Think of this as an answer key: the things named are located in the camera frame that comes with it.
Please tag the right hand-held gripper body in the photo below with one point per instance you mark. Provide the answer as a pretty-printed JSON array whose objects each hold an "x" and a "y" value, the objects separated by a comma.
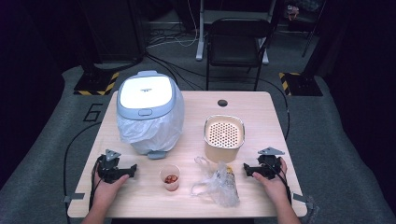
[{"x": 269, "y": 166}]

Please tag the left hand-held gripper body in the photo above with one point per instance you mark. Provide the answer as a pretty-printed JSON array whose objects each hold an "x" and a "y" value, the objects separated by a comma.
[{"x": 109, "y": 171}]

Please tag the dark wrapper with yellow end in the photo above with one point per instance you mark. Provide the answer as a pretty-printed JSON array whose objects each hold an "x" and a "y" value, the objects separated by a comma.
[{"x": 231, "y": 179}]

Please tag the clear plastic bag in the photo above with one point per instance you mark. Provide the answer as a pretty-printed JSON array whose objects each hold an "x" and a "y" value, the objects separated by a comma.
[{"x": 214, "y": 183}]

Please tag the clear plastic cup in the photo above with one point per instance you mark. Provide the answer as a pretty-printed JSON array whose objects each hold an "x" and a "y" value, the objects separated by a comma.
[{"x": 169, "y": 171}]

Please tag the red food scraps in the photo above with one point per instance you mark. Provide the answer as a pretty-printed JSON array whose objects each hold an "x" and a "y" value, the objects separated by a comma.
[{"x": 171, "y": 179}]

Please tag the white plastic bin liner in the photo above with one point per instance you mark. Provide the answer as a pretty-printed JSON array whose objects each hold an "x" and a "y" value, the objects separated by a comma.
[{"x": 152, "y": 132}]

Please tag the beige container with perforated strainer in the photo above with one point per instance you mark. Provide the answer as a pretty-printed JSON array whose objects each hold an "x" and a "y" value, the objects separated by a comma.
[{"x": 223, "y": 134}]

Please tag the white and blue pedal bin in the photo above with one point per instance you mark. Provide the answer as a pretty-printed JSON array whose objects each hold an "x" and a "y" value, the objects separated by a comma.
[{"x": 144, "y": 91}]

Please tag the person's left hand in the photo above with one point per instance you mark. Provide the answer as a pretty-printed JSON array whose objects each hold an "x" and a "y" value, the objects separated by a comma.
[{"x": 106, "y": 191}]

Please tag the person's right hand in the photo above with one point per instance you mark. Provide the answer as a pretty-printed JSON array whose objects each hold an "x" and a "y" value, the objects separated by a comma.
[{"x": 277, "y": 188}]

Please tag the grey table edge clamp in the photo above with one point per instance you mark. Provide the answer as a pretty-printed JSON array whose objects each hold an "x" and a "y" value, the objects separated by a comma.
[
  {"x": 74, "y": 197},
  {"x": 302, "y": 198}
]

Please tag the black base with hazard stripes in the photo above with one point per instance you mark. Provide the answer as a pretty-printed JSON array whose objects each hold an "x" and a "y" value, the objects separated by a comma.
[
  {"x": 93, "y": 83},
  {"x": 303, "y": 84}
]

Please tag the black folding chair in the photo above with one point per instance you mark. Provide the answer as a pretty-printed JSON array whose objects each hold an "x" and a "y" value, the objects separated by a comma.
[{"x": 236, "y": 46}]

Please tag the white desk frame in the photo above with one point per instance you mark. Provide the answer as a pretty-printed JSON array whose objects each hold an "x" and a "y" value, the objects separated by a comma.
[{"x": 200, "y": 31}]

